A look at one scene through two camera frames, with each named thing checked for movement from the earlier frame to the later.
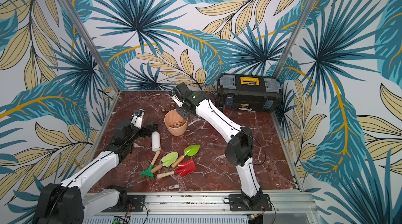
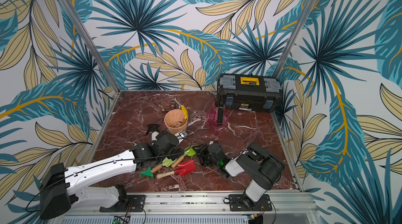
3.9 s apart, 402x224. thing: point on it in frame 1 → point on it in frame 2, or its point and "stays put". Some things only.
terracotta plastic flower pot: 175,124 stays put
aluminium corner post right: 310,3 stays put
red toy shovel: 183,169 stays put
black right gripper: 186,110 → 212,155
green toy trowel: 190,150 stays put
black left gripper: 144,133 → 172,155
